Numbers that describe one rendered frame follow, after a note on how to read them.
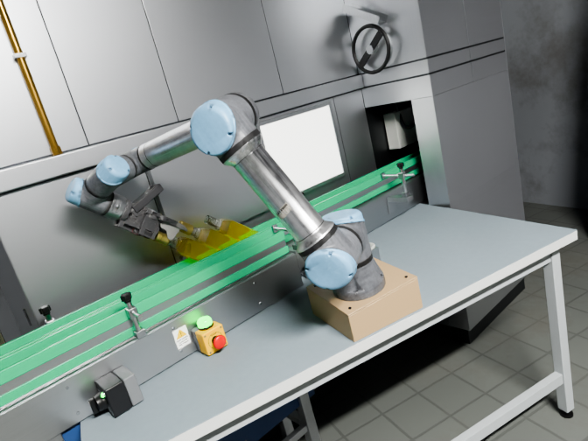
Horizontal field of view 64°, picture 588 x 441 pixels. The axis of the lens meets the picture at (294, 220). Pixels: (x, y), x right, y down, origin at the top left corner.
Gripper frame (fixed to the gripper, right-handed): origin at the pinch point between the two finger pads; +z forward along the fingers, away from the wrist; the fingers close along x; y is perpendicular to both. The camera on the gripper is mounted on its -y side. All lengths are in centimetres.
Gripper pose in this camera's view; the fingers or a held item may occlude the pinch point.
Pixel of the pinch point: (181, 227)
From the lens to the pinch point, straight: 155.2
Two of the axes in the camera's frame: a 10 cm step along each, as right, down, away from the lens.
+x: 6.5, 0.5, -7.6
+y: -3.1, 9.3, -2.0
